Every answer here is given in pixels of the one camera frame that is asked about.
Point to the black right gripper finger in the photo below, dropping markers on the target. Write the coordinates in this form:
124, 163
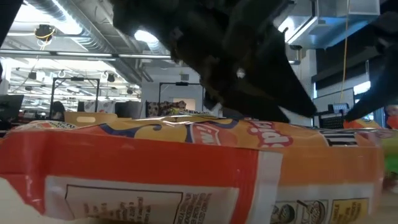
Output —
385, 90

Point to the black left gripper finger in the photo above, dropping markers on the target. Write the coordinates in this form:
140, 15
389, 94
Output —
245, 107
280, 81

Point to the orange Saucy Noods pack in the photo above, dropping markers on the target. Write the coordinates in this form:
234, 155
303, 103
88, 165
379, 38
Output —
155, 161

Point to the person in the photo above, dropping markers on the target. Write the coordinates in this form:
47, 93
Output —
392, 109
58, 110

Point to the white board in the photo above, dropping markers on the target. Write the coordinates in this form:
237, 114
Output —
329, 99

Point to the black mesh cart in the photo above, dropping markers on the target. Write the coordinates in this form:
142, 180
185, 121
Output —
331, 119

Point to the patterned fabric bag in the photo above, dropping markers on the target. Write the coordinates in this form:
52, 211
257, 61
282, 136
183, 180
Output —
161, 107

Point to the long ceiling light bar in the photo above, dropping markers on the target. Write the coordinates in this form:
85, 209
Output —
77, 54

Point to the beige plastic bin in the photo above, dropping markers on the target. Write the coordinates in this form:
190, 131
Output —
102, 115

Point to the black computer monitor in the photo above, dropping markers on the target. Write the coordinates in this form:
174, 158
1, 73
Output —
11, 107

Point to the silver ventilation duct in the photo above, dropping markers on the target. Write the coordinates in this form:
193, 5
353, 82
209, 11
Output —
77, 21

